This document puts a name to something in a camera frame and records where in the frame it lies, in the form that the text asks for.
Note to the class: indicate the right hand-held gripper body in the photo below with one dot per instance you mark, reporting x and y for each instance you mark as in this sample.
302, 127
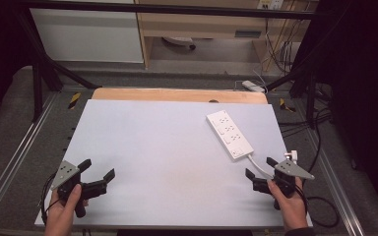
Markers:
292, 170

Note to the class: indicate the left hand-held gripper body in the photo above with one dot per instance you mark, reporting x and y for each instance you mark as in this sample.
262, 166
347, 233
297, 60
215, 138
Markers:
66, 173

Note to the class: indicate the white power strip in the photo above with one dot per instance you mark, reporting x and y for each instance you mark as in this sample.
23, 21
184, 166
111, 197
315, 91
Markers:
229, 133

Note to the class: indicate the person's left hand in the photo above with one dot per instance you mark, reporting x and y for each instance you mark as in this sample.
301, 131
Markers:
60, 213

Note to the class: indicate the person's right hand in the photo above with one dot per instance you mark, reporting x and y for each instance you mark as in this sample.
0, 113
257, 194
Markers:
292, 211

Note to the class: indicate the yellow black tape marker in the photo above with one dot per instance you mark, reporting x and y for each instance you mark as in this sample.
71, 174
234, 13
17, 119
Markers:
286, 105
74, 100

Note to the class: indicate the white power adapter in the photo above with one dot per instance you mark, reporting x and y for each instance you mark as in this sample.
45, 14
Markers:
252, 86

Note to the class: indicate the black metal stand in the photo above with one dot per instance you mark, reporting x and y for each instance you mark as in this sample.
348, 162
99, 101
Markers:
303, 85
42, 75

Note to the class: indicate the light wooden board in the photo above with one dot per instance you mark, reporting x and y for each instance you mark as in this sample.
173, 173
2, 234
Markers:
177, 95

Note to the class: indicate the white cabinet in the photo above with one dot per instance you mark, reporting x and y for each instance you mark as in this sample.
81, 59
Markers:
88, 36

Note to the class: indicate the office chair base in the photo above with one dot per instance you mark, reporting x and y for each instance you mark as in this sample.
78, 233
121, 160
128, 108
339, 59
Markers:
180, 41

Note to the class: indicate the black metal crossbar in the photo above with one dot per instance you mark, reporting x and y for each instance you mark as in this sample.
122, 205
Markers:
177, 9

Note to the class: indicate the aluminium rail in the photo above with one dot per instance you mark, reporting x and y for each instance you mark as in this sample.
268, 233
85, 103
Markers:
16, 150
334, 183

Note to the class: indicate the white wall socket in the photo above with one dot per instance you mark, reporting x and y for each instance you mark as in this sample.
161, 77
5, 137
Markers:
270, 4

